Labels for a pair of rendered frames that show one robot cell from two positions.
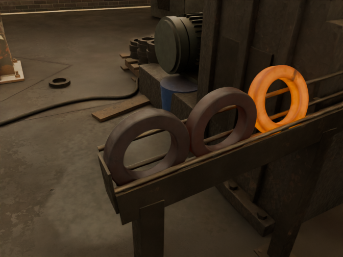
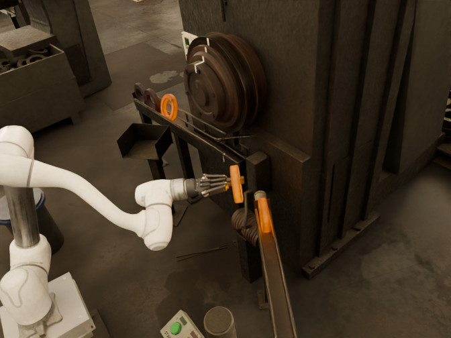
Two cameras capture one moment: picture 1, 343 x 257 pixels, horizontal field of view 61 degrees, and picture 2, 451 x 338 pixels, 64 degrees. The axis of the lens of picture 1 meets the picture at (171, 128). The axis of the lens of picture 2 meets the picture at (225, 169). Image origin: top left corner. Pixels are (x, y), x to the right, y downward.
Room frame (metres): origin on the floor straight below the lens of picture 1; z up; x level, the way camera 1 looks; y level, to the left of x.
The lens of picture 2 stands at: (0.85, -2.50, 1.89)
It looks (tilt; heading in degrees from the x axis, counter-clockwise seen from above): 39 degrees down; 86
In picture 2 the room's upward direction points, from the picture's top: 8 degrees counter-clockwise
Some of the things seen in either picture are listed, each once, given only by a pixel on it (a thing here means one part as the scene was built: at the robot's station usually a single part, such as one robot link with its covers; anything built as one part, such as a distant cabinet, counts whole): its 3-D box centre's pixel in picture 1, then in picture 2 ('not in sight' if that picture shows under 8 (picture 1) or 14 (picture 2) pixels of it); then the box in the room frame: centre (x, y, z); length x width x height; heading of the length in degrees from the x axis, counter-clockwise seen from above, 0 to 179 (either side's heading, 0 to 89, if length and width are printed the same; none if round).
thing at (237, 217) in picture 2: not in sight; (254, 251); (1.04, -1.27, 0.27); 0.22 x 0.13 x 0.53; 118
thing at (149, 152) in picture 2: not in sight; (156, 177); (0.52, -0.57, 0.36); 0.26 x 0.20 x 0.72; 153
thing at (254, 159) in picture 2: not in sight; (259, 174); (1.12, -1.12, 0.68); 0.11 x 0.08 x 0.24; 28
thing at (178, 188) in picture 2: not in sight; (180, 189); (0.74, -1.38, 0.91); 0.09 x 0.06 x 0.09; 83
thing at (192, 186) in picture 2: not in sight; (197, 186); (0.81, -1.39, 0.91); 0.09 x 0.08 x 0.07; 173
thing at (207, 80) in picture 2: not in sight; (203, 92); (0.91, -0.96, 1.11); 0.28 x 0.06 x 0.28; 118
